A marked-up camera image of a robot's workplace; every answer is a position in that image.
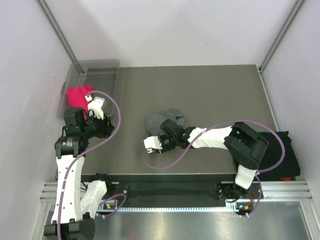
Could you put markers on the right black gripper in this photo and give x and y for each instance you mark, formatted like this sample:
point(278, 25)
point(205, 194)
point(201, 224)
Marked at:
point(164, 149)

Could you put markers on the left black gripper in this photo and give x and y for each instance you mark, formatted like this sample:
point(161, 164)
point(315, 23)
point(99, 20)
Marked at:
point(106, 127)

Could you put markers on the grey t shirt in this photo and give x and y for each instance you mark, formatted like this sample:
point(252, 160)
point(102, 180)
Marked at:
point(154, 121)

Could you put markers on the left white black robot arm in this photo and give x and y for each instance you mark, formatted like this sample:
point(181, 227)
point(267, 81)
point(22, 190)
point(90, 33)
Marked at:
point(74, 215)

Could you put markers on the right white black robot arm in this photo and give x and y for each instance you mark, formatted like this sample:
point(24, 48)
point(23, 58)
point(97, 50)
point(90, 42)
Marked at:
point(246, 146)

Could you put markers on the clear plastic bin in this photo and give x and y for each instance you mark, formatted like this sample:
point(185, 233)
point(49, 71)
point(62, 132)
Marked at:
point(101, 74)

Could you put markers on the green folded t shirt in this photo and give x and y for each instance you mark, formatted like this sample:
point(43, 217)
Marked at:
point(266, 131)

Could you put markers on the red folded t shirt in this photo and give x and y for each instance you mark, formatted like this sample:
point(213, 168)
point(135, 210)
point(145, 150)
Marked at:
point(285, 179)

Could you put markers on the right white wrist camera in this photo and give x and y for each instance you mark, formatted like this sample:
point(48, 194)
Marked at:
point(152, 143)

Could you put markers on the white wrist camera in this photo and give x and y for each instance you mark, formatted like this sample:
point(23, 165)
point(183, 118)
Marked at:
point(97, 106)
point(152, 143)

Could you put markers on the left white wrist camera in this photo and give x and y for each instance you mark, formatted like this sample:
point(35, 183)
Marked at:
point(97, 106)

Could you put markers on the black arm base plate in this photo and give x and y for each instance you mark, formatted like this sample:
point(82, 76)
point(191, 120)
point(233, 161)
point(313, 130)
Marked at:
point(217, 186)

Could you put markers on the aluminium frame rail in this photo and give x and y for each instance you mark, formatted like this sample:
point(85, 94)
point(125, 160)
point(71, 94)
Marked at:
point(272, 191)

